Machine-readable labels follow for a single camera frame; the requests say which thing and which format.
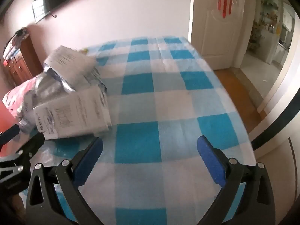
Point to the folded blankets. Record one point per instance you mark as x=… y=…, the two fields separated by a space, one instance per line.
x=15 y=42

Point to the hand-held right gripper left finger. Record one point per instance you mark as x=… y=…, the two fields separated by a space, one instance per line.
x=90 y=159

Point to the white printed packet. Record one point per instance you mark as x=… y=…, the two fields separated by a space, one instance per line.
x=68 y=63

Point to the kitchen shelf with jars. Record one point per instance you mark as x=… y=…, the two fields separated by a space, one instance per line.
x=264 y=21

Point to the blue white checked tablecloth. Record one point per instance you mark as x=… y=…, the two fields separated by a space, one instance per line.
x=168 y=103

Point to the white kitchen cabinet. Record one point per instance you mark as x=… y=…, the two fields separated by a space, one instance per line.
x=279 y=46

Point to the brown wooden cabinet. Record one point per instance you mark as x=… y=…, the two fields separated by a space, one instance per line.
x=21 y=63

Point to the pink printed bedsheet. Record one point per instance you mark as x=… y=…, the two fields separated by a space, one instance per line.
x=14 y=96

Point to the silver foil wrapper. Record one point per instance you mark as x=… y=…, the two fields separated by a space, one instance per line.
x=44 y=89

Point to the white door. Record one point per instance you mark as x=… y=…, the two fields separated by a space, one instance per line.
x=218 y=32

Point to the metal wall hook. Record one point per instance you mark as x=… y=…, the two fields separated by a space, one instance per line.
x=52 y=16

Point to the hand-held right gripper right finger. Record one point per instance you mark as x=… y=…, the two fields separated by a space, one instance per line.
x=211 y=161

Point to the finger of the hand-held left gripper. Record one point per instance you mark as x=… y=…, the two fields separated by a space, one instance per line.
x=32 y=145
x=9 y=134

